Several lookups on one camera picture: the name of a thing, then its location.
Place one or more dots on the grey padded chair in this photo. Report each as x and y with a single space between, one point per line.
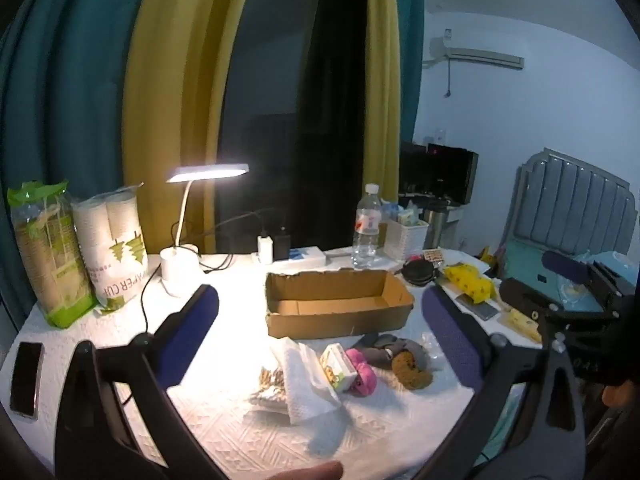
570 200

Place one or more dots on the clear bag of cotton swabs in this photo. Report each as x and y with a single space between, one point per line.
267 390

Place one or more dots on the white charger plug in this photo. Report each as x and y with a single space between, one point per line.
265 249

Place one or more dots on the packets in basket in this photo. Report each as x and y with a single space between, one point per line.
406 214

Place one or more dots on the black charger plug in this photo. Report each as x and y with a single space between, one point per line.
282 246

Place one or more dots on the green bag of brown cups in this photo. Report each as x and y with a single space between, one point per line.
50 260

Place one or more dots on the small green white carton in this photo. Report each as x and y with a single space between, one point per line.
339 367

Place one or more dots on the teal curtain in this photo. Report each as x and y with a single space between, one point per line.
411 60
60 85

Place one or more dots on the black smartphone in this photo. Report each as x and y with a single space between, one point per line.
26 380

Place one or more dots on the dotted sticker sheet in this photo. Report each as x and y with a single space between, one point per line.
433 255

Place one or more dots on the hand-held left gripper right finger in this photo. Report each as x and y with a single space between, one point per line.
450 340

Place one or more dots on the white paper towel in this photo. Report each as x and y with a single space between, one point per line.
307 385

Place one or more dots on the brown plush toy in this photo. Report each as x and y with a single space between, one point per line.
410 371

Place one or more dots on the yellow dotted sponge cloth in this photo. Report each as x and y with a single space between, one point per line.
467 282

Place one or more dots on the person's left hand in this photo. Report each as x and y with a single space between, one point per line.
300 472

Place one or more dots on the person's right hand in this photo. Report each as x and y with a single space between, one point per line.
619 395

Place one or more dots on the white air conditioner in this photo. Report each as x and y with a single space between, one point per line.
480 55

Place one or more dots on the white woven basket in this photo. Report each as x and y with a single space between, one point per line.
405 240

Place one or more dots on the grey flat card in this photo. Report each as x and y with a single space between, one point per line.
479 307

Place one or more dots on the black round case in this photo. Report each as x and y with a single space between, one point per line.
421 271

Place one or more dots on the yellow cheese shaped block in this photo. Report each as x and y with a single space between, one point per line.
524 324

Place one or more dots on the steel thermos cup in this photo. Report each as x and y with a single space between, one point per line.
436 227

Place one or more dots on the dark glass window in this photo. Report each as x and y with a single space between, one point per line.
300 110

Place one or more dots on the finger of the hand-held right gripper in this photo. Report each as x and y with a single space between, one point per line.
525 297
565 266

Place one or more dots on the white power strip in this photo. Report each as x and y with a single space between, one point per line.
305 256

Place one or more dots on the white paper cup pack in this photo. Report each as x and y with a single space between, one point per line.
112 255

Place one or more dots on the light blue bedding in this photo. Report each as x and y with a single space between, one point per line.
525 262

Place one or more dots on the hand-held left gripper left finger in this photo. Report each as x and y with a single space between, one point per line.
192 330

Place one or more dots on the clear water bottle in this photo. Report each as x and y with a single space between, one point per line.
366 235

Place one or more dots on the white desk lamp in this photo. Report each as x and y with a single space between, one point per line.
177 270

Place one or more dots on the pink plush toy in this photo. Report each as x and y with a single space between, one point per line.
364 372

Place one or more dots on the yellow curtain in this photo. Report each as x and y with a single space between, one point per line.
170 85
385 60

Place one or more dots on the brown cardboard box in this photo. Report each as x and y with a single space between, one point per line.
340 310

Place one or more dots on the grey knit glove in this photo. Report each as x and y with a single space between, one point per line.
387 347

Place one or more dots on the black monitor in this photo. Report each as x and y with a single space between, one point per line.
440 175

